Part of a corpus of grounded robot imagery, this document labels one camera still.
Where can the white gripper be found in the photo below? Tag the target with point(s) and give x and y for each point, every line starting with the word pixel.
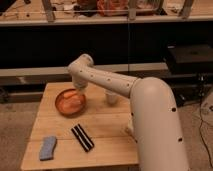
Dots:
pixel 79 83

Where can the orange pepper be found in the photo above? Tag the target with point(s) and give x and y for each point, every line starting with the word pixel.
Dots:
pixel 69 94

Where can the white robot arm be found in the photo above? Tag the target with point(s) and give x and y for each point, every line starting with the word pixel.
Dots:
pixel 156 122

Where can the orange ceramic bowl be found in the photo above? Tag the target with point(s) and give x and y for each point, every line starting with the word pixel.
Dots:
pixel 72 105

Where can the white paper cup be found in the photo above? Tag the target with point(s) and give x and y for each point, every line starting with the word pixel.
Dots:
pixel 111 97

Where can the wooden table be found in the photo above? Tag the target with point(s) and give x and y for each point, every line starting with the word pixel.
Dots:
pixel 105 125

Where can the black rectangular block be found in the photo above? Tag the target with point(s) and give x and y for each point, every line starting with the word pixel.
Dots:
pixel 82 137

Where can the blue sponge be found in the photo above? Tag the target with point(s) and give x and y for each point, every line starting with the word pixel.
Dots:
pixel 47 149

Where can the orange bag on shelf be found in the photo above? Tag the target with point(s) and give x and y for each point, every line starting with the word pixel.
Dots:
pixel 112 7

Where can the long wooden shelf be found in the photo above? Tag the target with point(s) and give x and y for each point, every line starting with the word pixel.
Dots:
pixel 85 12

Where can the black box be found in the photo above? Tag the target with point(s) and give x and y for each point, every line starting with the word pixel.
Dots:
pixel 190 59

